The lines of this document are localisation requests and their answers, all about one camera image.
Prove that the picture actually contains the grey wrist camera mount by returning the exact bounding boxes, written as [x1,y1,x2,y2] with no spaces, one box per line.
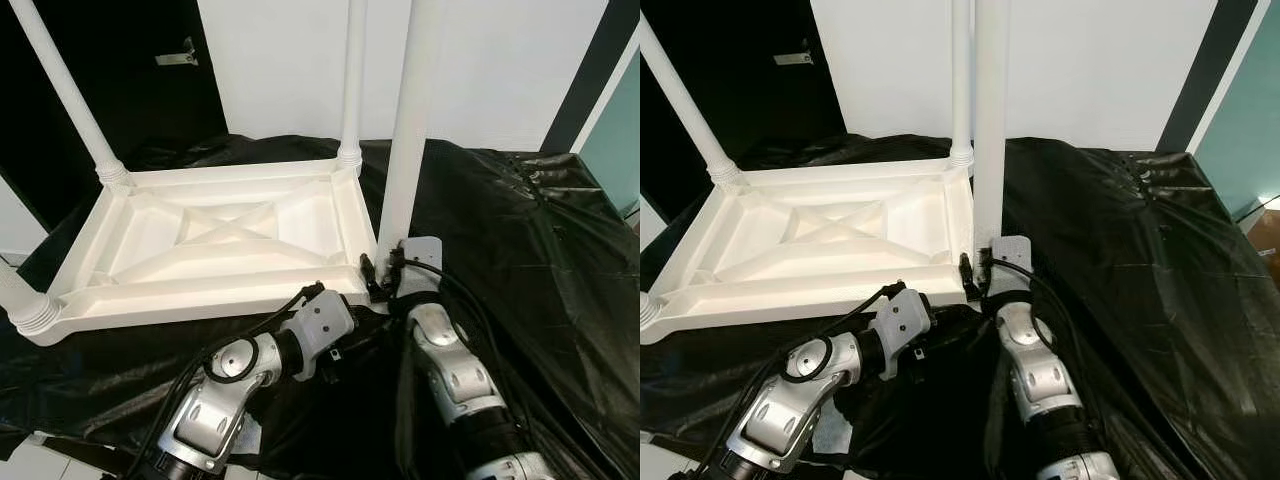
[292,290,356,379]
[395,236,444,299]
[870,288,934,379]
[985,236,1033,296]

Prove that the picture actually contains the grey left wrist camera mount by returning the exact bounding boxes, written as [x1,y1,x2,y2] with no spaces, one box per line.
[870,288,934,379]
[292,290,356,379]

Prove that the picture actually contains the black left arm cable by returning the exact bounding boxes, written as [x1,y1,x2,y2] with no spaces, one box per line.
[130,282,326,480]
[700,282,906,480]

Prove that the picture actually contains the black plastic table cover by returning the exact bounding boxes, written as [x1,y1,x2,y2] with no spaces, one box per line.
[640,130,1280,480]
[0,130,641,480]

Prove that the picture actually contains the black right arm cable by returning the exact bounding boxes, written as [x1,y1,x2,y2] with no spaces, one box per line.
[985,258,1101,441]
[395,258,531,441]

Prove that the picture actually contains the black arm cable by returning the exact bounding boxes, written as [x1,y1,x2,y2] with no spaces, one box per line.
[130,282,326,480]
[985,258,1101,441]
[700,282,906,480]
[395,258,531,441]

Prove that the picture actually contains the black door frame post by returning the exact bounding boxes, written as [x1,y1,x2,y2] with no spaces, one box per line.
[540,0,641,153]
[1155,0,1259,153]

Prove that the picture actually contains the brown wooden furniture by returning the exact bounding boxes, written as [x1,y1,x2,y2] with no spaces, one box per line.
[1245,200,1280,261]

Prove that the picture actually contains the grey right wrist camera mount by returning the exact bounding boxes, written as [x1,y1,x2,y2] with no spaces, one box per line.
[985,236,1033,296]
[395,236,444,299]

